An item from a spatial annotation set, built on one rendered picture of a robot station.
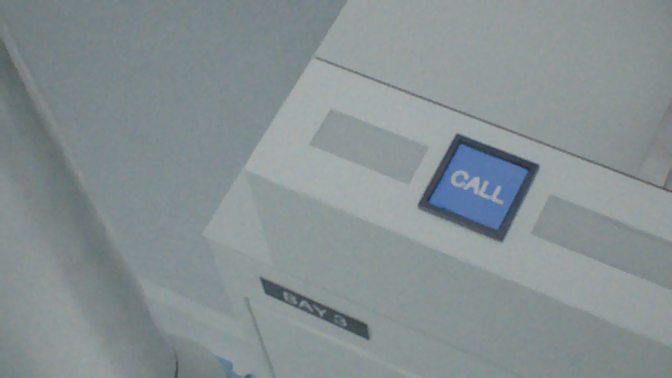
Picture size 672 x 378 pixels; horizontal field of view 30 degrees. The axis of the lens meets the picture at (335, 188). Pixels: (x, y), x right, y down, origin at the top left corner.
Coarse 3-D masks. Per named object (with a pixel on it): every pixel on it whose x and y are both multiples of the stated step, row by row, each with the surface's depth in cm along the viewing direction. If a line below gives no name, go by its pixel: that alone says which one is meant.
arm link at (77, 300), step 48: (0, 48) 43; (0, 96) 43; (0, 144) 43; (48, 144) 45; (0, 192) 43; (48, 192) 45; (0, 240) 44; (48, 240) 45; (96, 240) 47; (0, 288) 44; (48, 288) 45; (96, 288) 47; (0, 336) 45; (48, 336) 46; (96, 336) 47; (144, 336) 50
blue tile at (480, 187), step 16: (464, 160) 78; (480, 160) 78; (496, 160) 78; (448, 176) 77; (464, 176) 77; (480, 176) 77; (496, 176) 77; (512, 176) 77; (448, 192) 77; (464, 192) 77; (480, 192) 77; (496, 192) 76; (512, 192) 76; (448, 208) 76; (464, 208) 76; (480, 208) 76; (496, 208) 76; (496, 224) 75
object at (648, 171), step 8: (664, 120) 91; (664, 128) 91; (656, 136) 91; (664, 136) 90; (656, 144) 90; (664, 144) 90; (648, 152) 90; (656, 152) 90; (664, 152) 90; (648, 160) 90; (656, 160) 90; (664, 160) 90; (640, 168) 89; (648, 168) 89; (656, 168) 89; (664, 168) 89; (640, 176) 89; (648, 176) 89; (656, 176) 89; (664, 176) 89; (656, 184) 89; (664, 184) 89
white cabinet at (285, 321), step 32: (224, 256) 95; (256, 288) 97; (288, 288) 94; (256, 320) 103; (288, 320) 100; (320, 320) 96; (352, 320) 93; (384, 320) 90; (256, 352) 112; (288, 352) 106; (320, 352) 102; (352, 352) 98; (384, 352) 95; (416, 352) 92; (448, 352) 89
